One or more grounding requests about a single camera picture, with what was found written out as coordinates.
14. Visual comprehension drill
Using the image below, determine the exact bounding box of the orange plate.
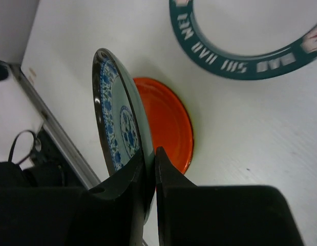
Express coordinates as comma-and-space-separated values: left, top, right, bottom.
134, 77, 194, 174

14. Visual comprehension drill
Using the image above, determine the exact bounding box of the white plate green rim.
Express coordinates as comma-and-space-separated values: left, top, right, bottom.
169, 1, 317, 80

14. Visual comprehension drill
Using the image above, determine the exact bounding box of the aluminium table frame rail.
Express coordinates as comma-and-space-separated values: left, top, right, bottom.
8, 63, 101, 189

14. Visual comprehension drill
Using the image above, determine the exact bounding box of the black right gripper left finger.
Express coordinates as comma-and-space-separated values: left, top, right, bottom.
0, 151, 144, 245

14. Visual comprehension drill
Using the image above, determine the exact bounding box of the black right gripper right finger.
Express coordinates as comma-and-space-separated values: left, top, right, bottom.
155, 147, 303, 245

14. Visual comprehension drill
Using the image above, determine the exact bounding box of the blue floral plate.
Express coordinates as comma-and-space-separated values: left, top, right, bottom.
92, 48, 155, 220

